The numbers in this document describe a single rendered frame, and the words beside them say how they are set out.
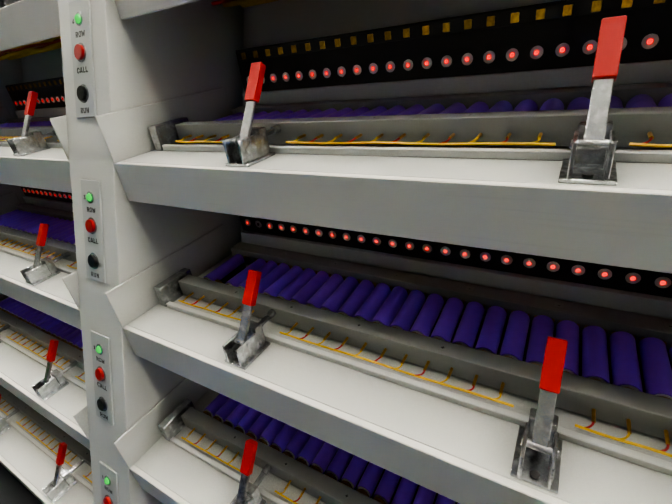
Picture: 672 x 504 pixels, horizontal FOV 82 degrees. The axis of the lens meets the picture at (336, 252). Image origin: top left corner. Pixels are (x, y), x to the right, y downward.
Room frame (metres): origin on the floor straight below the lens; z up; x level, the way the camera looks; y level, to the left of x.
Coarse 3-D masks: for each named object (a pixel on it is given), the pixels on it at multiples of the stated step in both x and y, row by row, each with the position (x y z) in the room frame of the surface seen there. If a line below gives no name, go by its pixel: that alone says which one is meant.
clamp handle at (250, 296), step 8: (248, 272) 0.38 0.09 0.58; (256, 272) 0.37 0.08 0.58; (248, 280) 0.37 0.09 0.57; (256, 280) 0.37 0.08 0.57; (248, 288) 0.37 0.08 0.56; (256, 288) 0.37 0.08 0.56; (248, 296) 0.37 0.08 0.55; (256, 296) 0.37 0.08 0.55; (248, 304) 0.37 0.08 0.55; (248, 312) 0.37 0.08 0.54; (248, 320) 0.36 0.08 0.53; (240, 328) 0.36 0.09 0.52; (248, 328) 0.36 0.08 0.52; (240, 336) 0.36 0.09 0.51; (248, 336) 0.37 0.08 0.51
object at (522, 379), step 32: (192, 288) 0.47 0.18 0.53; (224, 288) 0.45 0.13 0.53; (288, 320) 0.40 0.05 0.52; (320, 320) 0.37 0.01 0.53; (352, 320) 0.37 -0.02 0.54; (384, 352) 0.33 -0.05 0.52; (416, 352) 0.32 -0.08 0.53; (448, 352) 0.31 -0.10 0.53; (480, 352) 0.31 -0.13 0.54; (448, 384) 0.29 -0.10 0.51; (512, 384) 0.28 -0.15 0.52; (576, 384) 0.27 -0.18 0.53; (608, 384) 0.26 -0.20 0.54; (608, 416) 0.25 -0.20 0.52; (640, 416) 0.24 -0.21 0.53
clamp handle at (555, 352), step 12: (552, 348) 0.24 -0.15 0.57; (564, 348) 0.24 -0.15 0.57; (552, 360) 0.24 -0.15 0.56; (564, 360) 0.24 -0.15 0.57; (552, 372) 0.24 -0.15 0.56; (540, 384) 0.24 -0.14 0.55; (552, 384) 0.23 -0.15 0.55; (540, 396) 0.24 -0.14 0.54; (552, 396) 0.23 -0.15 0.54; (540, 408) 0.23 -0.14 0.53; (552, 408) 0.23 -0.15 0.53; (540, 420) 0.23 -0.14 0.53; (552, 420) 0.23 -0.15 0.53; (540, 432) 0.23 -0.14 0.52; (540, 444) 0.23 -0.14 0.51
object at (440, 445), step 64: (192, 256) 0.53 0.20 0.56; (384, 256) 0.45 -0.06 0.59; (128, 320) 0.44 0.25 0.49; (192, 320) 0.43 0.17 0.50; (256, 320) 0.42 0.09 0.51; (256, 384) 0.33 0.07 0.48; (320, 384) 0.32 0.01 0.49; (384, 384) 0.31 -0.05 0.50; (384, 448) 0.27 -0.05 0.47; (448, 448) 0.25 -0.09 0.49; (512, 448) 0.25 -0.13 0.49; (576, 448) 0.24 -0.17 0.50; (640, 448) 0.24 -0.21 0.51
